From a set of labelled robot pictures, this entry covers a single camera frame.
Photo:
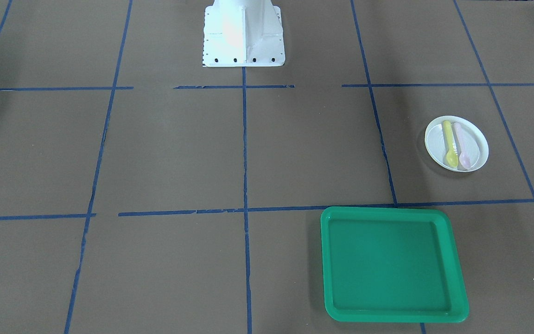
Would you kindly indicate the pink plastic spoon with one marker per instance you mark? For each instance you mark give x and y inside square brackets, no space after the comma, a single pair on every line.
[463,155]

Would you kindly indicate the white round plate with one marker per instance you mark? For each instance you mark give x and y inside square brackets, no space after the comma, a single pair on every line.
[477,144]

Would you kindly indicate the yellow plastic spoon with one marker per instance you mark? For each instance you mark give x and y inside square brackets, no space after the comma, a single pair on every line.
[451,155]

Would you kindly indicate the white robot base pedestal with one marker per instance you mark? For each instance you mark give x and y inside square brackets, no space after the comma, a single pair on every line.
[240,33]

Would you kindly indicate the green plastic tray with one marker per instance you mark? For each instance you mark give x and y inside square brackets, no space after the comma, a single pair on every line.
[394,265]

